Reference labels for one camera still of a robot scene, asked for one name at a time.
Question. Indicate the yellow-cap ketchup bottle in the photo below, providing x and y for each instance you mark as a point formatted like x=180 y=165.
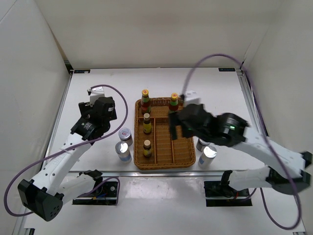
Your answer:
x=174 y=103

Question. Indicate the beige-cap yellow-label bottle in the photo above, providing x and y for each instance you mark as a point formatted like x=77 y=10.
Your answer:
x=147 y=149

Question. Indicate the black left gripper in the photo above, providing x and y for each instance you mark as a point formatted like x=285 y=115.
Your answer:
x=85 y=108

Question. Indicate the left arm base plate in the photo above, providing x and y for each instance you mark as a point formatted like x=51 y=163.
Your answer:
x=106 y=195

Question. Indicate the silver-top blue-label can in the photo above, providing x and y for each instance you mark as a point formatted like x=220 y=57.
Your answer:
x=123 y=151
x=207 y=156

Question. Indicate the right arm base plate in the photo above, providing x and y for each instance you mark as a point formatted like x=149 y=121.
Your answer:
x=220 y=194

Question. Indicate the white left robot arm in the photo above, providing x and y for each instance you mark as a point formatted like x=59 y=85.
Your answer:
x=45 y=193

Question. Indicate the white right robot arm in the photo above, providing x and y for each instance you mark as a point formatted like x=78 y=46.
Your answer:
x=284 y=170

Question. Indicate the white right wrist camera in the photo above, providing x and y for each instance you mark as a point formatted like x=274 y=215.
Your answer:
x=190 y=97

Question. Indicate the green-label ketchup bottle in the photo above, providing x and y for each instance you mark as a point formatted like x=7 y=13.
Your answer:
x=145 y=102

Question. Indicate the yellow-label dark-cap bottle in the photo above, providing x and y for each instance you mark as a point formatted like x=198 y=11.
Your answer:
x=147 y=127

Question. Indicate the woven wicker basket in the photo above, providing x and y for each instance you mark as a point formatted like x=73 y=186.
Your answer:
x=166 y=153

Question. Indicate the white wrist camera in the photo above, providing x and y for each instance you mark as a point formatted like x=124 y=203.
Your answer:
x=190 y=97
x=94 y=94

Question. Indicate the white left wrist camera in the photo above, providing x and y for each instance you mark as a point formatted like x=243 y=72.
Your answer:
x=94 y=94

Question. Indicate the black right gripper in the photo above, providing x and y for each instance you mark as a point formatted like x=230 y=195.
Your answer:
x=174 y=121

